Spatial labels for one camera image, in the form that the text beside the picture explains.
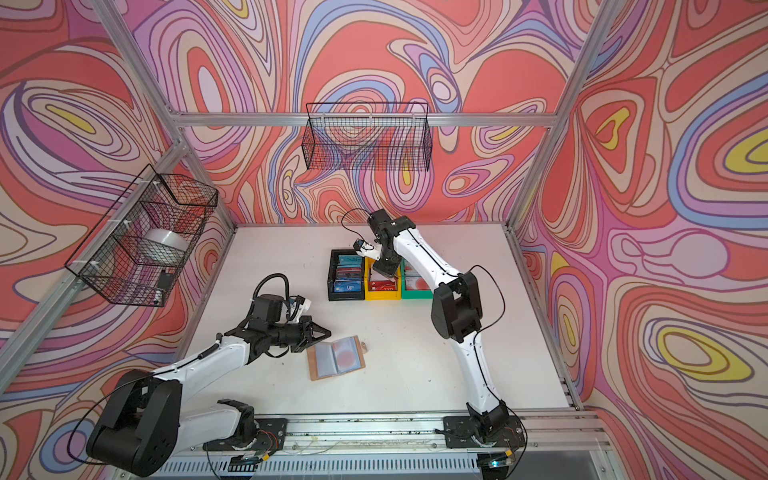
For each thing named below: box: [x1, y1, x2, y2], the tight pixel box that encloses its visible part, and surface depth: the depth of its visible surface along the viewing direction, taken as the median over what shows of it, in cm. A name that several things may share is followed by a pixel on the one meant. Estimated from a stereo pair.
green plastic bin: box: [401, 258, 433, 300], surface depth 101 cm
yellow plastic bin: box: [365, 257, 402, 301], surface depth 101 cm
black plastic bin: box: [327, 249, 365, 301], surface depth 103 cm
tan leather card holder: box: [306, 335, 367, 381], surface depth 87 cm
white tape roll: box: [138, 228, 189, 266], surface depth 74 cm
